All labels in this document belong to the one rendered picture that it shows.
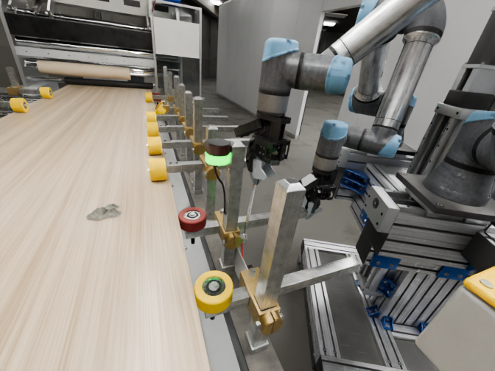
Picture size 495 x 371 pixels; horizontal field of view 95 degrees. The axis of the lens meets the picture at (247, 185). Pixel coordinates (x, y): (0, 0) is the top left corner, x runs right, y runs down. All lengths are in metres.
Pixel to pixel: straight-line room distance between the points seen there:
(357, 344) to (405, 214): 0.78
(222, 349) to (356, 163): 0.95
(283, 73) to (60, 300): 0.62
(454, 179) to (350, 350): 0.88
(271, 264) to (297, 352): 1.11
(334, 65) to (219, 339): 0.75
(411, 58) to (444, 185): 0.37
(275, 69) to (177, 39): 2.54
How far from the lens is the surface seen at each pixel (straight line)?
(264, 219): 0.78
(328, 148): 0.75
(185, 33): 3.06
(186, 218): 0.67
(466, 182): 0.83
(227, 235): 0.68
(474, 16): 3.26
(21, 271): 0.66
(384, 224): 0.79
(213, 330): 0.79
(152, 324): 0.49
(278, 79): 0.55
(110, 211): 0.74
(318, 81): 0.55
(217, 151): 0.53
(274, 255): 0.42
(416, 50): 0.90
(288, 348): 1.51
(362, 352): 1.39
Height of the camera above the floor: 1.32
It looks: 29 degrees down
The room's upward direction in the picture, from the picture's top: 7 degrees clockwise
